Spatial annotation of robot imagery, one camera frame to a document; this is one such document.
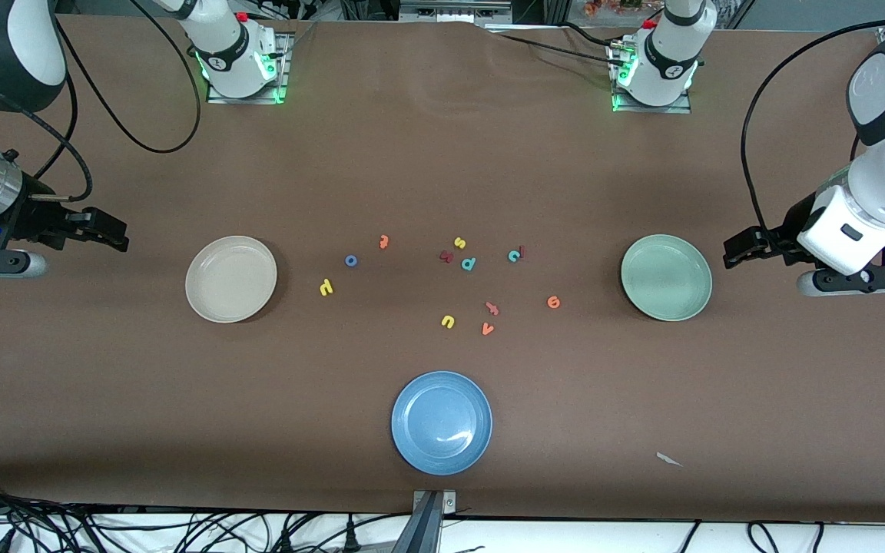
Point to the grey power strip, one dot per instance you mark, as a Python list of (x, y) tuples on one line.
[(450, 11)]

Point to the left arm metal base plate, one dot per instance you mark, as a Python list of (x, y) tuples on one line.
[(684, 107)]

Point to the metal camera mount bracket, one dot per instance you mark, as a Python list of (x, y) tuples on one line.
[(427, 514)]

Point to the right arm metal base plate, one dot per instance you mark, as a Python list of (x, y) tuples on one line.
[(283, 77)]

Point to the beige plate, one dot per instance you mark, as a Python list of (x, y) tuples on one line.
[(231, 279)]

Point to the green plate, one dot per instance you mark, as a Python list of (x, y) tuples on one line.
[(666, 277)]

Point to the yellow foam letter h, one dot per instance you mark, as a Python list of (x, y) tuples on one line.
[(326, 289)]

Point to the brown paper table cover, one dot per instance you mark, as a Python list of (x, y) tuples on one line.
[(442, 153)]

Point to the blue plate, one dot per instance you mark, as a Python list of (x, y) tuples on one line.
[(442, 422)]

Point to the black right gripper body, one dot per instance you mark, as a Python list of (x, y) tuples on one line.
[(34, 217)]

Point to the white paper scrap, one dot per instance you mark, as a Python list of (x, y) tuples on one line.
[(668, 459)]

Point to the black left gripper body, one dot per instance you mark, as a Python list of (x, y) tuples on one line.
[(790, 224)]

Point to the teal foam letter p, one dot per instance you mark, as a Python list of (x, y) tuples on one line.
[(468, 264)]

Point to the black power plug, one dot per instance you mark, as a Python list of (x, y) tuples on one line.
[(286, 544), (351, 540)]

